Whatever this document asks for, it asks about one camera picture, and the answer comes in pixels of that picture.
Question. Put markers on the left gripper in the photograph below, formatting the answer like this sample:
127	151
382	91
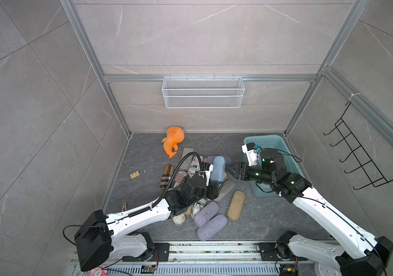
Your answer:
214	191

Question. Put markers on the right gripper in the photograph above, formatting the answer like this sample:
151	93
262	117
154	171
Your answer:
238	167

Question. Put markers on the blue fabric case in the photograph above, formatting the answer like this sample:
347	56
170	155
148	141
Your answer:
217	174

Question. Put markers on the grey marble glasses case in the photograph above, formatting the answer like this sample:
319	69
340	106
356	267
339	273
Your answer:
186	164

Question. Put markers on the plaid brown glasses case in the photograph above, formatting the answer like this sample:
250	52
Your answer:
167	174

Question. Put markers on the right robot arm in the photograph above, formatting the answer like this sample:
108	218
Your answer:
358	252

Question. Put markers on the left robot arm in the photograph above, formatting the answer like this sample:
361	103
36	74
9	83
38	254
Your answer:
103	236

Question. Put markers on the grey fabric glasses case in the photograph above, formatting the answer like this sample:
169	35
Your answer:
227	187

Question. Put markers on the purple fabric case middle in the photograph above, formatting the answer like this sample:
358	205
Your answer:
206	214

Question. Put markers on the purple fabric case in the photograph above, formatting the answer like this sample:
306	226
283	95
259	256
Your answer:
206	214
212	227
210	159

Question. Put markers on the purple fabric case top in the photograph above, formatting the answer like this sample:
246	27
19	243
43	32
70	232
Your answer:
210	159

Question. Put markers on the tan fabric case right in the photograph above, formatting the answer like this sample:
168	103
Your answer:
236	205

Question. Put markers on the flag newspaper print case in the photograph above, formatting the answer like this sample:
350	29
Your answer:
180	178

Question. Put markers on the purple fabric case bottom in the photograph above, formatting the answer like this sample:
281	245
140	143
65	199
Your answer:
212	227

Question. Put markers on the orange plush whale toy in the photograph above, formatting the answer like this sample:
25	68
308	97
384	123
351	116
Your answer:
174	135

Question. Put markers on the gold binder clip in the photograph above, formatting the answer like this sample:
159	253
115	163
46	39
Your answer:
135	175

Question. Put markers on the pink white clock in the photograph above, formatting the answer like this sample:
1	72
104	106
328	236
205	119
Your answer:
323	270

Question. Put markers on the pink toy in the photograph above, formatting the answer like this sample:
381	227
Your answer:
99	271

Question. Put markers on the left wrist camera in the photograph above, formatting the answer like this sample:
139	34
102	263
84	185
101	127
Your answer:
208	168

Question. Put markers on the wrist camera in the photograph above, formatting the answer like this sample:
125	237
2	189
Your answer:
250	149
208	168

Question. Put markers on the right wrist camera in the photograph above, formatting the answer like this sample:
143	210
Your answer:
250	149

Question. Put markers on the metal base rail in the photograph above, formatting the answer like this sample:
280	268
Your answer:
211	258

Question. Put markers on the white wire mesh basket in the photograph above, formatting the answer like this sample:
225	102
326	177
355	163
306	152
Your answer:
203	92

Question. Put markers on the black wire hook rack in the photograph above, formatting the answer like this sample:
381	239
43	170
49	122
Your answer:
364	161

